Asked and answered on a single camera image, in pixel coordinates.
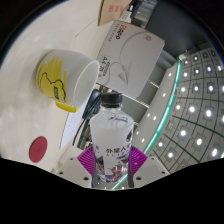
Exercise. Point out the clear water bottle black cap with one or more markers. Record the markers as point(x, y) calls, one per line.
point(111, 133)

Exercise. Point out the white and yellow mug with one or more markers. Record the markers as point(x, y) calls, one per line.
point(55, 78)

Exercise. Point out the flat round red coaster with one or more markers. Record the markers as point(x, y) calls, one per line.
point(38, 149)

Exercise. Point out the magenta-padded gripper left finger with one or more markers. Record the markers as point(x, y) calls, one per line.
point(85, 160)

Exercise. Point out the white paper ream box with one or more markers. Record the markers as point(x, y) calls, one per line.
point(133, 56)

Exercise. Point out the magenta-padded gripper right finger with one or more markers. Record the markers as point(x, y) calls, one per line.
point(140, 160)

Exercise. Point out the ceiling lights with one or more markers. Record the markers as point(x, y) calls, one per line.
point(191, 109)

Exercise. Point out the black desk device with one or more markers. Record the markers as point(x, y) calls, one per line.
point(94, 103)

